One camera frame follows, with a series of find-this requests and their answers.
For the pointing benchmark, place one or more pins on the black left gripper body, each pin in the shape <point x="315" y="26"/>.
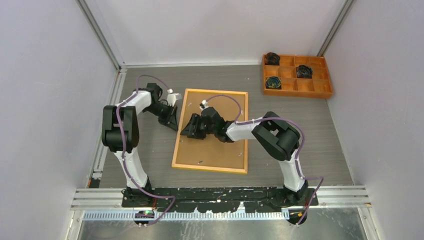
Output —
<point x="160" y="110"/>

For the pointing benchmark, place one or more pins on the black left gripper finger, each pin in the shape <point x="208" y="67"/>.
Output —
<point x="173" y="113"/>
<point x="167" y="121"/>

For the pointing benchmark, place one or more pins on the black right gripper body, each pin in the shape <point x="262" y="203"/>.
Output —
<point x="212" y="129"/>

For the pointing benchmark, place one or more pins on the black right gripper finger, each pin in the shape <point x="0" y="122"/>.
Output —
<point x="194" y="118"/>
<point x="197" y="130"/>

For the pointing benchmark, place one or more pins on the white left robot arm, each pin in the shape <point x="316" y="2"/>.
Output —
<point x="121" y="135"/>

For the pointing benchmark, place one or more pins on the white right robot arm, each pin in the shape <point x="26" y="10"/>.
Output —
<point x="277" y="136"/>

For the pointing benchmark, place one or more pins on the orange compartment tray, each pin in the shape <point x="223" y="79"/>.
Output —
<point x="295" y="76"/>

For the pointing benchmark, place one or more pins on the aluminium left side rail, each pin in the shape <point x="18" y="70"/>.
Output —
<point x="97" y="169"/>

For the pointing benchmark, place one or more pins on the aluminium rail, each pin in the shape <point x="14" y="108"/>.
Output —
<point x="105" y="204"/>
<point x="97" y="169"/>

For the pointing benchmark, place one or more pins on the aluminium front rail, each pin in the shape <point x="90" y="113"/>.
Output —
<point x="105" y="204"/>

